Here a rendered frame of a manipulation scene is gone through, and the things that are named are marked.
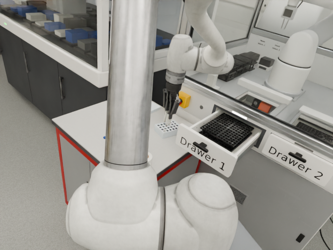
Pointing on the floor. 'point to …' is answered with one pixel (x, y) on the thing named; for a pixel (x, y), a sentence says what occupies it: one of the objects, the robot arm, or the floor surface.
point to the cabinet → (273, 200)
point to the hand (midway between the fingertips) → (168, 117)
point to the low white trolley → (160, 161)
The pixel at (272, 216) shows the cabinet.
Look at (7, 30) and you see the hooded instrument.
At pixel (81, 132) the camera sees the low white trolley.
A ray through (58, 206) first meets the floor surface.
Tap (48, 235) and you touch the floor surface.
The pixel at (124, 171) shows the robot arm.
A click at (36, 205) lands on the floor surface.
